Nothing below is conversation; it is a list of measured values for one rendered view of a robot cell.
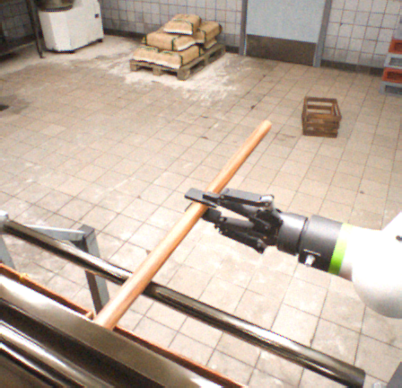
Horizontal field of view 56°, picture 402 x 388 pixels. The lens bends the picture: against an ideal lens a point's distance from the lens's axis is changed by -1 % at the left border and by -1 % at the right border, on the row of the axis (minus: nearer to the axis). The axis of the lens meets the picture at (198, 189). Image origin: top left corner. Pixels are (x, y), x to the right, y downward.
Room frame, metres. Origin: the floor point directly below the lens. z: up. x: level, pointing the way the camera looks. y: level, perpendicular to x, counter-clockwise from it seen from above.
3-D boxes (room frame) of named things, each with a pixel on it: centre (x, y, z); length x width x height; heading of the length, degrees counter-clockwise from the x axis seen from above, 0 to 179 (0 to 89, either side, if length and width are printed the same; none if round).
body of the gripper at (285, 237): (0.52, -0.15, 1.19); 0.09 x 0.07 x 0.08; 63
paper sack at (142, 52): (4.98, 0.55, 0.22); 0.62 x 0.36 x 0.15; 158
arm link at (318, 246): (0.49, -0.21, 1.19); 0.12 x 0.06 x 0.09; 153
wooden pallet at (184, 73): (5.16, 0.25, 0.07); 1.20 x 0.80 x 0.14; 153
